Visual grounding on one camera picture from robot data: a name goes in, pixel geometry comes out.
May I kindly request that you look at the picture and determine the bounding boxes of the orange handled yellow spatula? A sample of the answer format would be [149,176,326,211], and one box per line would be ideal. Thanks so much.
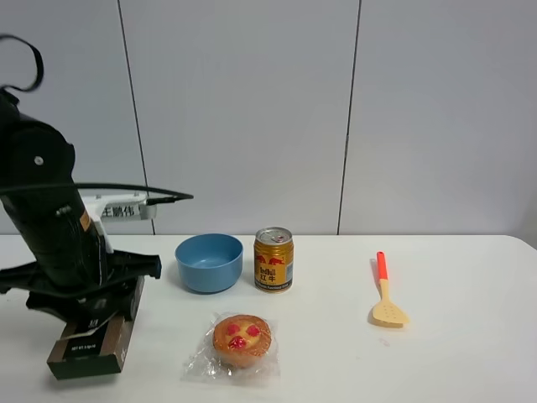
[368,251,410,328]

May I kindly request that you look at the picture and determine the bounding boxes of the black cable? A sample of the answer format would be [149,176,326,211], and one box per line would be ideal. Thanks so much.
[0,33,195,206]

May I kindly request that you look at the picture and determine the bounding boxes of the blue plastic bowl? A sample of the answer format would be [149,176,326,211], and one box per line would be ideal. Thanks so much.
[175,233,243,294]

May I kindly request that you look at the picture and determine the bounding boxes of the gold Red Bull can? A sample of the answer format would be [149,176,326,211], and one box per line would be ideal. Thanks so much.
[253,227,294,293]

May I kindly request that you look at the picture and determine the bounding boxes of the white labelled camera mount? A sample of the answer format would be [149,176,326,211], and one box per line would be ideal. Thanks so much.
[81,192,157,254]

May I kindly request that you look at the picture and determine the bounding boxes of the dark espresso capsule box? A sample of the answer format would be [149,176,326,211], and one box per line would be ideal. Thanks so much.
[47,277,144,380]

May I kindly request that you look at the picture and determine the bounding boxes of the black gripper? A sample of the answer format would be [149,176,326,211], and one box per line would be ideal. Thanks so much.
[1,250,162,322]

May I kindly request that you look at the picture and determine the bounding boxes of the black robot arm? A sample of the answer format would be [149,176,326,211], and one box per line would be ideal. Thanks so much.
[1,90,161,322]

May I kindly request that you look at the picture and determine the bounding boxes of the wrapped fruit tart pastry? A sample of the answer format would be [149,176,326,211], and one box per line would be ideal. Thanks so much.
[182,312,280,386]

